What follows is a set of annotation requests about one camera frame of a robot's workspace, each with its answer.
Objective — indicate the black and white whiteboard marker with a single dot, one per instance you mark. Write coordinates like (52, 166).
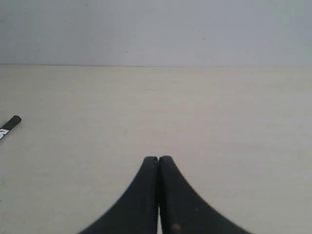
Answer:
(9, 126)

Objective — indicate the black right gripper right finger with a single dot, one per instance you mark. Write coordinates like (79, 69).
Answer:
(182, 209)

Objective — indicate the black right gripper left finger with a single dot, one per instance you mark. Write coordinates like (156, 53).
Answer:
(136, 211)

